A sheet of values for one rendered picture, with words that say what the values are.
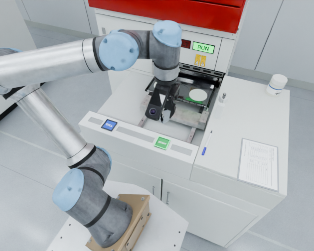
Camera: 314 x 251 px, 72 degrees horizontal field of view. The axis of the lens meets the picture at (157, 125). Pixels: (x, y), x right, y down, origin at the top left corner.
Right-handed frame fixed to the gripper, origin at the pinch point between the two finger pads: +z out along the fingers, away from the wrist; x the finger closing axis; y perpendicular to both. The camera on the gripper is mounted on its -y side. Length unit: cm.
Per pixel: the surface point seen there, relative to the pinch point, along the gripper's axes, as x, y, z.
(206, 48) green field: -2, 58, 1
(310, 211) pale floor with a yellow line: -107, 49, 111
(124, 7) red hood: 42, 54, -15
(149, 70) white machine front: 32, 59, 24
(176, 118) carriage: 1.2, 23.9, 22.8
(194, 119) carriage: -7.7, 26.4, 22.7
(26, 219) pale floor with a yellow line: 93, -40, 111
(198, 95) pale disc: -5.3, 42.9, 20.7
